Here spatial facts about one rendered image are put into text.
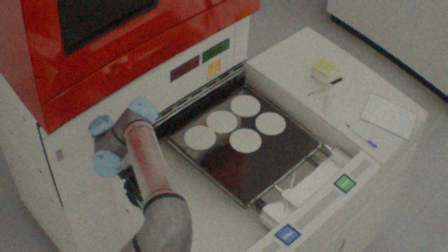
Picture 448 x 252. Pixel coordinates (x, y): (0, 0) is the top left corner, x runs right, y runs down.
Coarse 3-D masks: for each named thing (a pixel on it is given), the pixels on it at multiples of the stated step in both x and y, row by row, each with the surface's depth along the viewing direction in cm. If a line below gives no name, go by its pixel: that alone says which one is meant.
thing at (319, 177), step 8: (328, 160) 185; (320, 168) 183; (328, 168) 183; (336, 168) 183; (312, 176) 181; (320, 176) 181; (328, 176) 181; (304, 184) 178; (312, 184) 179; (320, 184) 179; (296, 192) 176; (304, 192) 176; (312, 192) 176; (280, 200) 174; (304, 200) 174; (280, 208) 172; (288, 208) 172; (264, 224) 171; (272, 224) 168
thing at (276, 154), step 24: (240, 120) 193; (288, 120) 194; (216, 144) 186; (264, 144) 186; (288, 144) 187; (312, 144) 187; (216, 168) 179; (240, 168) 180; (264, 168) 180; (288, 168) 180; (240, 192) 173
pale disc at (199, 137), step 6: (198, 126) 190; (204, 126) 190; (192, 132) 189; (198, 132) 189; (204, 132) 189; (210, 132) 189; (186, 138) 187; (192, 138) 187; (198, 138) 187; (204, 138) 187; (210, 138) 187; (192, 144) 185; (198, 144) 185; (204, 144) 185; (210, 144) 185
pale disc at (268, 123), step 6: (264, 114) 195; (270, 114) 195; (276, 114) 195; (258, 120) 193; (264, 120) 193; (270, 120) 193; (276, 120) 193; (282, 120) 194; (258, 126) 191; (264, 126) 192; (270, 126) 192; (276, 126) 192; (282, 126) 192; (264, 132) 190; (270, 132) 190; (276, 132) 190
